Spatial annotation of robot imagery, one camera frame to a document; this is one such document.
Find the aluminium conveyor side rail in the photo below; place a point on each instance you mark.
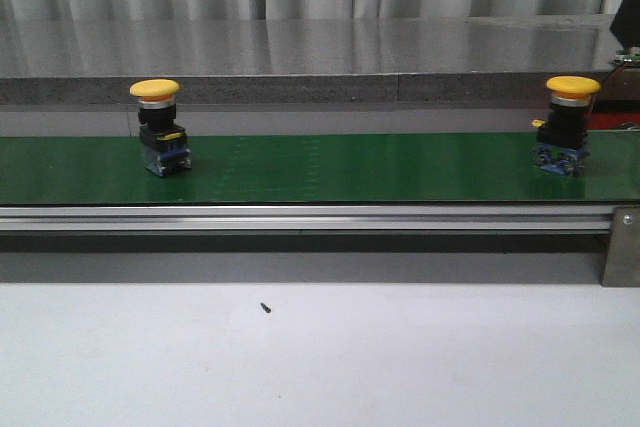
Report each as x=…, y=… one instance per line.
x=435, y=217

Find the green conveyor belt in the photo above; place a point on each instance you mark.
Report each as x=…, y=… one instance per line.
x=361, y=168

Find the metal conveyor support bracket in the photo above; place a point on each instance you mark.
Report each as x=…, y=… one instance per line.
x=622, y=260

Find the dark robot arm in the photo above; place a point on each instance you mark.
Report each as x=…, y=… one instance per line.
x=625, y=25

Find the yellow mushroom push button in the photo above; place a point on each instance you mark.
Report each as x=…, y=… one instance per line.
x=562, y=139
x=164, y=143

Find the red bin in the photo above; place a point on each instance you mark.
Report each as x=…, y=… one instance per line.
x=615, y=114

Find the green circuit board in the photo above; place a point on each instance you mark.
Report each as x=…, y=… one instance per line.
x=629, y=57

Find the grey stone counter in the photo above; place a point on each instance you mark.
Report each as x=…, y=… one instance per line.
x=308, y=61

